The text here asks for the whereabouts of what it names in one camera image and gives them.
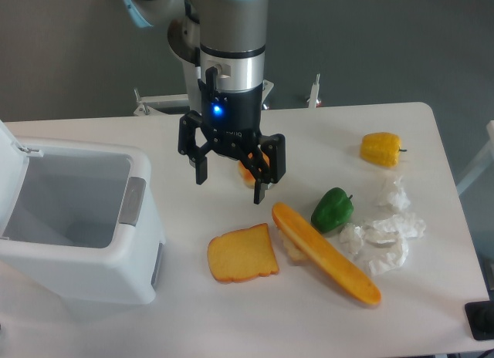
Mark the white trash bin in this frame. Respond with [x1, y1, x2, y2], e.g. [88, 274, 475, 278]
[1, 127, 165, 305]

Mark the small crumpled white tissue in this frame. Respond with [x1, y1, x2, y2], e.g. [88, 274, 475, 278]
[339, 223, 365, 255]

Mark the long orange baguette bread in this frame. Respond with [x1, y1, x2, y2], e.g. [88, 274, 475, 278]
[272, 202, 381, 306]

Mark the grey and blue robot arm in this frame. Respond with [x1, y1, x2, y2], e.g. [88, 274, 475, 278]
[123, 0, 286, 204]

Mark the small pale bread piece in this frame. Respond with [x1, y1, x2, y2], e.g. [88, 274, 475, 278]
[278, 229, 309, 263]

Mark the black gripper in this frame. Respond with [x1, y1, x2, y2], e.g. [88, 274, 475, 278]
[178, 67, 286, 204]

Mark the white metal frame right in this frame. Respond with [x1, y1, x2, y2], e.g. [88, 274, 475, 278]
[456, 120, 493, 196]

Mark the black device at edge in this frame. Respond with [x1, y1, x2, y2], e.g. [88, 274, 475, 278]
[465, 301, 493, 341]

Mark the round orange bun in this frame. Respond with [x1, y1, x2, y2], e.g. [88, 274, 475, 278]
[237, 153, 269, 189]

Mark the square toast bread slice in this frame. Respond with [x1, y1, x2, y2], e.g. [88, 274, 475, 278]
[207, 223, 279, 283]

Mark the table clamp with red knob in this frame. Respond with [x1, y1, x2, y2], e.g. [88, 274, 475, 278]
[306, 73, 322, 109]

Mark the yellow bell pepper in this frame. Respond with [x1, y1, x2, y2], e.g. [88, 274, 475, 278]
[360, 132, 407, 168]

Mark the green bell pepper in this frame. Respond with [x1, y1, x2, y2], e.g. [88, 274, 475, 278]
[310, 187, 354, 233]

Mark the upper crumpled white tissue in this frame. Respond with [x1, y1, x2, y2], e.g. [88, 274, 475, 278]
[376, 175, 411, 213]

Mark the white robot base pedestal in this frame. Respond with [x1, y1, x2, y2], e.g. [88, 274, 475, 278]
[167, 16, 201, 113]

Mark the large crumpled white tissue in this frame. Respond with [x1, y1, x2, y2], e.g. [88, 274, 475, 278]
[362, 212, 426, 277]

